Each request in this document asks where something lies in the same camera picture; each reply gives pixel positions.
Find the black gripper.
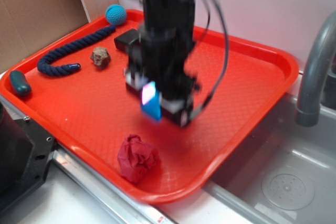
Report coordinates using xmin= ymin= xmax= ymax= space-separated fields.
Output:
xmin=124 ymin=25 xmax=196 ymax=127

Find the blue rectangular block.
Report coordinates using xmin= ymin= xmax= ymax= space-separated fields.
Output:
xmin=141 ymin=81 xmax=162 ymax=121

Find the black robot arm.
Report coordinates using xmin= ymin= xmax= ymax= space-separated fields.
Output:
xmin=125 ymin=0 xmax=198 ymax=127

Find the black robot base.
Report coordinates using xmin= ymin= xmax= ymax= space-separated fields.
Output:
xmin=1 ymin=105 xmax=55 ymax=215

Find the black rectangular case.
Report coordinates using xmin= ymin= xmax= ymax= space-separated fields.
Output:
xmin=114 ymin=28 xmax=140 ymax=54

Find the crumpled red cloth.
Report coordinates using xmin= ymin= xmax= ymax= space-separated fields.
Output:
xmin=117 ymin=134 xmax=160 ymax=184

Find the brown rock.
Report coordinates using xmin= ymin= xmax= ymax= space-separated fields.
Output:
xmin=90 ymin=47 xmax=111 ymax=69

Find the red plastic tray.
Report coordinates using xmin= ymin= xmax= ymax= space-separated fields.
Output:
xmin=1 ymin=10 xmax=299 ymax=204

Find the light blue knitted ball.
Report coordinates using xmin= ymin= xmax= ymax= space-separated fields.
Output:
xmin=105 ymin=4 xmax=127 ymax=26

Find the dark teal pickle toy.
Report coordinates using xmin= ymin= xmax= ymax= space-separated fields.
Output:
xmin=9 ymin=70 xmax=32 ymax=97

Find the grey toy sink basin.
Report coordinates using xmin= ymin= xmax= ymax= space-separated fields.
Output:
xmin=157 ymin=95 xmax=336 ymax=224

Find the brown cardboard panel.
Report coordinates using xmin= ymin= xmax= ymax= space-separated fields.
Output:
xmin=1 ymin=0 xmax=88 ymax=72

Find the grey sink faucet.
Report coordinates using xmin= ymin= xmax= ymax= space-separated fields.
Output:
xmin=295 ymin=12 xmax=335 ymax=127

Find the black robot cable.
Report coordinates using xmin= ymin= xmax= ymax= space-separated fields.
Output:
xmin=181 ymin=0 xmax=230 ymax=120

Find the navy blue rope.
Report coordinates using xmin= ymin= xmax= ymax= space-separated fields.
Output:
xmin=37 ymin=25 xmax=117 ymax=77

